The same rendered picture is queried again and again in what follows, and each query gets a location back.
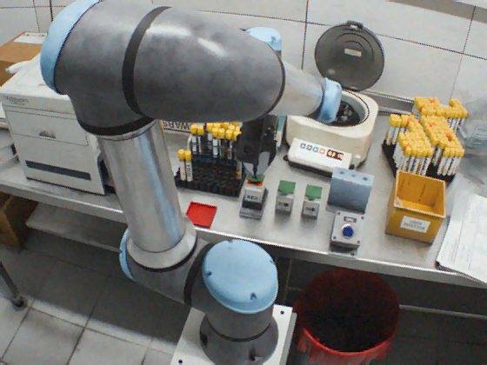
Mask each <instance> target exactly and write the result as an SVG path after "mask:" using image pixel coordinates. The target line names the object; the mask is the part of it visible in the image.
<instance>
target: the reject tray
mask: <svg viewBox="0 0 487 365"><path fill-rule="evenodd" d="M216 212H217V206H213V205H209V204H204V203H198V202H190V205H189V207H188V208H187V210H186V212H185V215H187V216H188V217H189V218H190V220H191V221H192V223H193V225H197V226H202V227H206V228H208V229H209V228H210V225H211V223H212V221H213V218H214V216H215V214H216Z"/></svg>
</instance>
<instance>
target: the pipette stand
mask: <svg viewBox="0 0 487 365"><path fill-rule="evenodd" d="M353 171H354V170H349V169H343V168H339V167H335V169H334V172H333V175H332V179H331V184H330V192H329V196H328V201H327V204H326V208H325V210H329V211H332V212H333V211H335V212H336V211H337V210H340V211H344V212H350V213H354V214H358V215H363V216H364V214H365V210H366V208H367V204H368V201H369V198H370V191H371V186H372V182H373V177H374V176H372V175H368V174H364V173H360V172H357V171H356V174H355V177H353Z"/></svg>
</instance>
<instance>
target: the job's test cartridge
mask: <svg viewBox="0 0 487 365"><path fill-rule="evenodd" d="M264 190H265V178H264V181H263V182H252V181H251V180H247V182H246V184H245V189H244V200H248V201H253V202H262V199H263V196H264Z"/></svg>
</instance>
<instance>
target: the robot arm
mask: <svg viewBox="0 0 487 365"><path fill-rule="evenodd" d="M282 50H283V49H282V36H281V35H280V33H279V32H278V31H276V30H274V29H272V28H268V27H255V28H252V29H249V30H247V31H246V32H245V31H242V30H240V29H238V28H237V27H235V26H233V25H229V24H227V23H226V22H225V21H223V20H219V19H217V18H215V17H211V16H209V15H207V14H205V13H201V12H199V11H196V10H190V9H186V8H179V7H169V6H165V5H163V6H161V5H157V4H154V5H153V4H149V3H135V2H127V1H120V0H118V1H116V0H78V1H76V2H74V3H72V4H70V5H68V7H66V8H64V9H63V10H62V11H61V12H60V13H59V14H58V15H57V16H56V17H55V19H54V21H53V23H51V25H50V27H49V28H48V33H47V35H46V38H45V39H44V41H43V44H42V48H41V56H40V68H41V69H40V70H41V73H42V77H43V80H44V81H45V84H47V86H48V87H49V88H50V89H52V90H53V91H54V92H55V93H57V94H58V95H60V96H61V95H66V96H68V97H69V99H70V100H71V105H72V106H73V110H74V112H75V114H76V118H77V121H78V124H79V125H80V126H81V127H82V129H83V130H84V131H85V132H86V133H88V134H89V135H90V134H92V135H93V136H96V137H97V143H98V146H99V148H100V150H101V152H102V153H101V154H102V156H103V160H104V162H105V165H106V167H107V171H108V174H109V176H110V180H111V182H112V185H113V187H114V190H115V191H116V194H117V200H118V202H119V205H120V207H121V210H122V211H123V215H124V218H125V221H126V222H127V225H128V228H127V230H126V231H125V234H124V236H123V240H122V241H121V243H120V246H121V248H120V249H121V250H122V253H121V254H120V255H119V261H120V265H121V267H122V269H123V272H124V273H125V274H126V275H127V276H128V277H129V278H130V279H132V280H134V281H135V282H136V283H138V284H139V285H141V286H144V287H147V288H150V289H152V290H154V291H156V292H157V293H159V294H162V295H165V296H168V297H169V298H171V299H173V300H176V301H178V302H181V303H183V304H185V305H187V306H190V307H192V308H194V309H196V310H198V311H201V312H203V313H205V315H204V319H203V321H202V322H201V326H200V329H199V341H200V342H201V345H202V348H203V351H204V353H205V354H206V355H207V357H208V358H210V359H211V360H212V361H213V362H214V363H215V364H216V365H262V364H264V363H266V362H267V361H268V360H269V359H270V358H271V357H272V356H273V354H274V353H275V351H276V348H277V344H278V337H279V331H278V326H277V323H276V318H275V317H274V316H273V311H274V305H275V299H276V296H277V268H276V265H275V263H274V262H273V260H272V258H271V257H270V255H269V254H268V253H267V252H266V251H265V250H264V249H262V248H261V247H258V246H257V245H256V244H254V243H251V242H246V241H243V240H232V242H227V241H223V242H220V243H218V244H214V243H212V242H207V241H205V240H203V239H200V238H198V237H197V232H196V228H195V225H193V223H192V221H191V220H190V218H189V217H188V216H187V215H185V214H184V213H182V212H181V209H180V204H179V201H178V195H177V188H176V184H175V180H174V176H173V173H172V168H171V165H170V157H169V152H168V149H167V145H166V141H165V133H164V129H163V122H162V120H164V121H168V122H175V123H243V126H242V127H240V131H241V134H237V153H236V155H237V160H238V161H239V162H242V163H243V165H244V166H245V168H246V169H247V171H248V172H249V173H250V175H251V176H252V177H256V178H258V177H260V176H261V175H263V174H264V172H265V171H266V170H267V168H268V167H269V166H270V164H271V163H272V161H273V160H274V158H275V156H276V153H277V141H276V140H274V137H275V135H276V134H277V131H278V122H279V115H285V116H300V117H306V118H309V119H312V120H313V121H315V122H316V121H320V122H324V123H330V122H332V121H333V120H335V118H336V114H337V111H338V108H339V105H340V102H341V95H342V88H341V85H340V84H339V83H337V82H333V81H331V80H328V79H327V78H321V77H317V76H314V75H312V74H311V73H308V72H307V71H304V70H301V69H299V68H298V67H296V66H294V65H292V64H290V63H287V62H285V61H282ZM275 129H276V132H275ZM255 163H258V165H257V169H255V167H254V164H255Z"/></svg>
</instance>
